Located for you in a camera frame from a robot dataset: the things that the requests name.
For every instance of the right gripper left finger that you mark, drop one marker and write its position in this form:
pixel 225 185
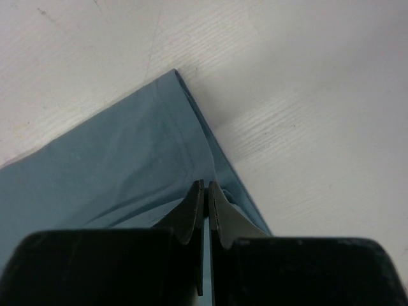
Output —
pixel 161 265

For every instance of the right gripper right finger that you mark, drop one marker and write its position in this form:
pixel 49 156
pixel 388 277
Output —
pixel 250 267

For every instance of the blue t shirt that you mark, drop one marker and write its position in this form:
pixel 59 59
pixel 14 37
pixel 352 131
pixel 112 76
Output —
pixel 126 167

